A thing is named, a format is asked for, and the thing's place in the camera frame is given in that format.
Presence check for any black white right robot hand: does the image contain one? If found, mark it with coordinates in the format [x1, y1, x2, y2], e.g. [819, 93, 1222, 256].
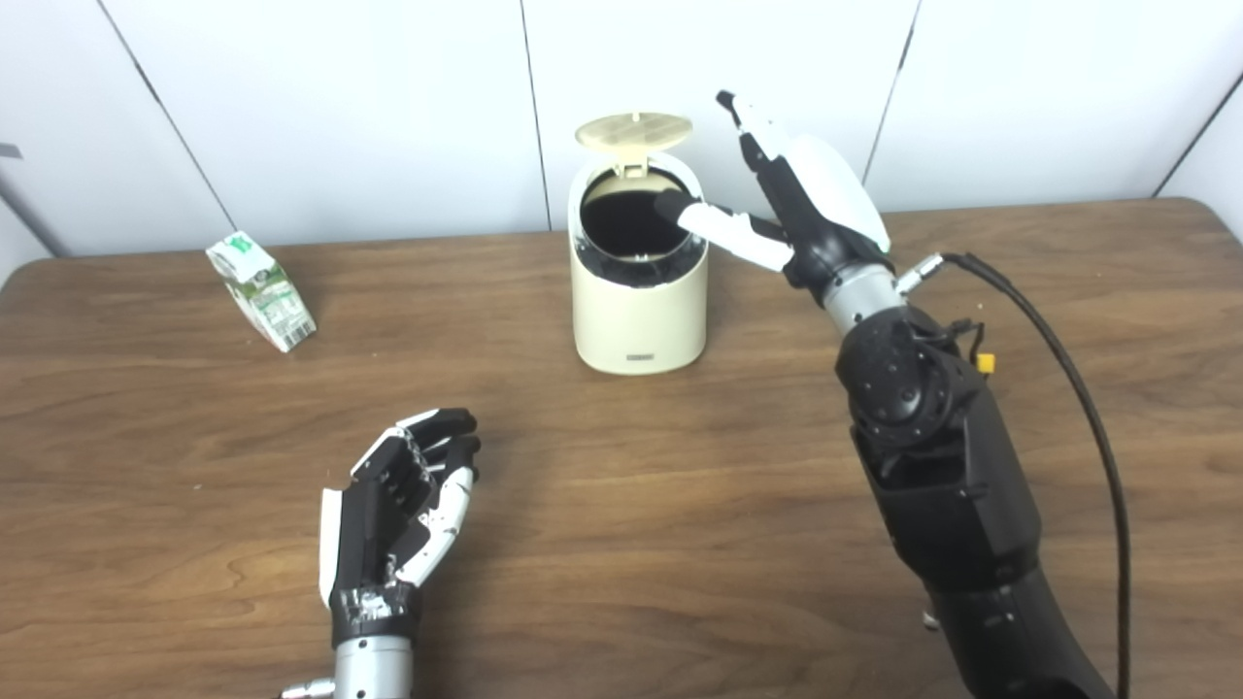
[653, 90, 894, 304]

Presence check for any green white milk carton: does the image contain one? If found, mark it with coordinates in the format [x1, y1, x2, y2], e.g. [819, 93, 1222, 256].
[205, 230, 318, 353]

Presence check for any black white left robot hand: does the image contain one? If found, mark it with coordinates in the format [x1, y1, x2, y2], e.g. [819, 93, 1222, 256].
[319, 408, 482, 649]

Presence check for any cream-colored bin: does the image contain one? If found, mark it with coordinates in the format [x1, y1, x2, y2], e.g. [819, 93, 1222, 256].
[568, 113, 710, 376]

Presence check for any round cream bin lid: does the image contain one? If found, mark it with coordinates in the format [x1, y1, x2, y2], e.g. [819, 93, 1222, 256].
[575, 113, 694, 178]

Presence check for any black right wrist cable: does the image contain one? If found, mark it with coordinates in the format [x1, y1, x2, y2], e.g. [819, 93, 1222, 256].
[898, 250, 1134, 699]

